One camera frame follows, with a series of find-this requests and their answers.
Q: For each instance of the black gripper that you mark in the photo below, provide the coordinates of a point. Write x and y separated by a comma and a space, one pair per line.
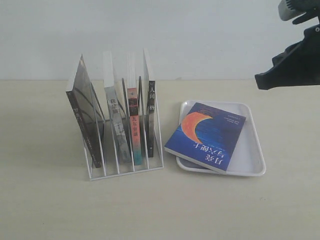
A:
299, 63

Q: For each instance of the blue book with orange moon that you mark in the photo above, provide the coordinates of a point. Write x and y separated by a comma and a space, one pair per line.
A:
207, 136

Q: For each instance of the black spine book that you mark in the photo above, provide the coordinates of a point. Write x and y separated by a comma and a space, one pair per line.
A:
150, 104

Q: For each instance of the red and teal spine book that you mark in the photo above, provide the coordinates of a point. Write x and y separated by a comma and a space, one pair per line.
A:
133, 105

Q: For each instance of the grey spine book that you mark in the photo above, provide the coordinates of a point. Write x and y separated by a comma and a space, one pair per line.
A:
114, 107

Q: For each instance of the dark brown leaning book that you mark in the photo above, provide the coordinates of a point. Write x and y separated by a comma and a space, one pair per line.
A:
87, 110

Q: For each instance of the white plastic tray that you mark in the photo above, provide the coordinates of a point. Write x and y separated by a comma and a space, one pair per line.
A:
247, 159

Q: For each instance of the white wire book rack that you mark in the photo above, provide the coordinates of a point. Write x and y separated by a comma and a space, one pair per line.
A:
112, 165

